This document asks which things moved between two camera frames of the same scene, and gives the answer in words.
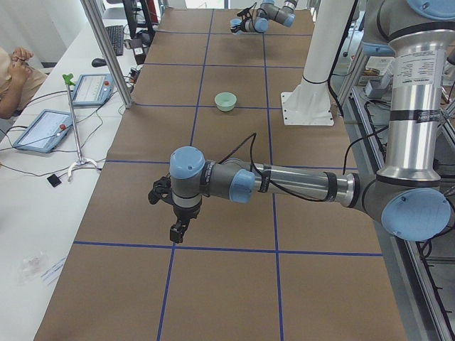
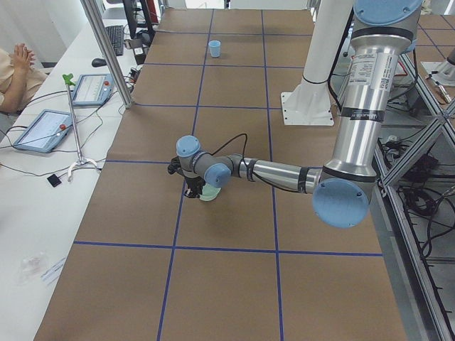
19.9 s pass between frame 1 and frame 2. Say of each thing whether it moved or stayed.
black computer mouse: stayed
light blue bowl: moved
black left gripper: moved
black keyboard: stayed
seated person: stayed
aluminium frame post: stayed
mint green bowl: moved
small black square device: stayed
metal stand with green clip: stayed
